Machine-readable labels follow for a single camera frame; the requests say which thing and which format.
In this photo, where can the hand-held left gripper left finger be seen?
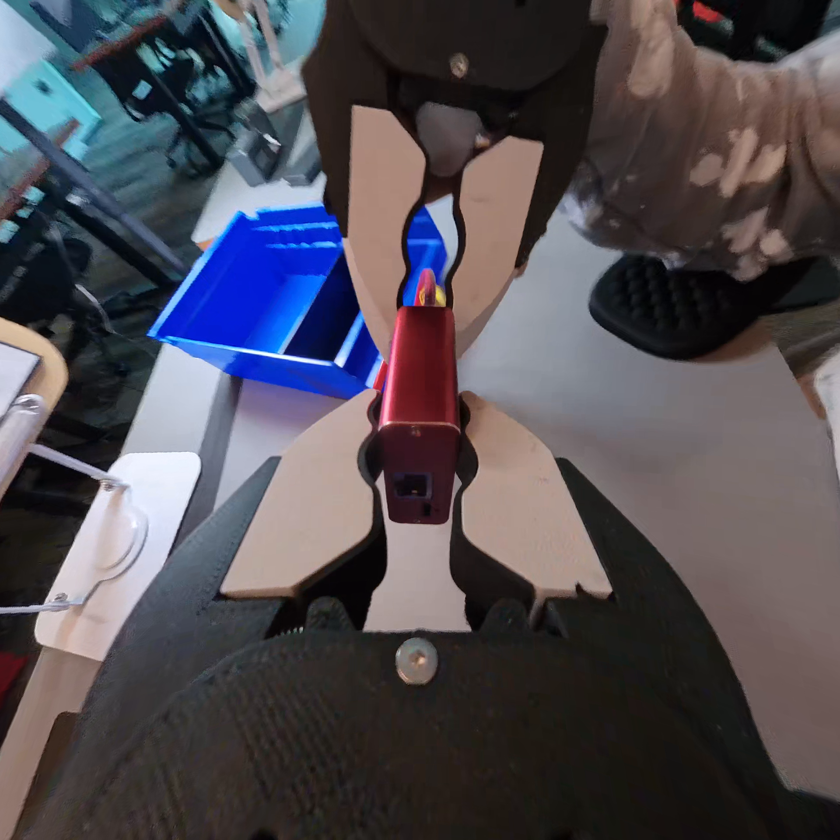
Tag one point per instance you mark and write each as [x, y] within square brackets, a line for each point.
[308, 499]

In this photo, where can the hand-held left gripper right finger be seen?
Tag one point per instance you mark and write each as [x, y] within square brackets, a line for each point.
[525, 505]

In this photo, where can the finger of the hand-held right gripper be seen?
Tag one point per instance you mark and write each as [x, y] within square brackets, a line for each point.
[499, 216]
[377, 197]

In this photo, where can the blue plastic bin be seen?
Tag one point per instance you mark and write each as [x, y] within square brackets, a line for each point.
[275, 308]

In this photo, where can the red ethernet adapter box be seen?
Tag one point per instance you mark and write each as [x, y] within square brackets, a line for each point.
[420, 380]

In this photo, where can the person's right forearm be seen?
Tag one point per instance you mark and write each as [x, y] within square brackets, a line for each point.
[689, 131]

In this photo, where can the grey box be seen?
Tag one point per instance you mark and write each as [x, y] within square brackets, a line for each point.
[256, 154]

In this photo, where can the pale stand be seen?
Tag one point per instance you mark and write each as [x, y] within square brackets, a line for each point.
[275, 65]

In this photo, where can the white flat board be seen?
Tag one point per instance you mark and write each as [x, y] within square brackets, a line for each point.
[151, 499]

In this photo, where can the black bumpy pad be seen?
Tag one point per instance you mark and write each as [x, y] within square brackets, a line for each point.
[676, 308]

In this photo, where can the round wooden table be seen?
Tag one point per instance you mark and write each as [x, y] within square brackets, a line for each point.
[39, 354]

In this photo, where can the black frame table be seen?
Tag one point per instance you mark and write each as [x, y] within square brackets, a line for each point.
[164, 85]

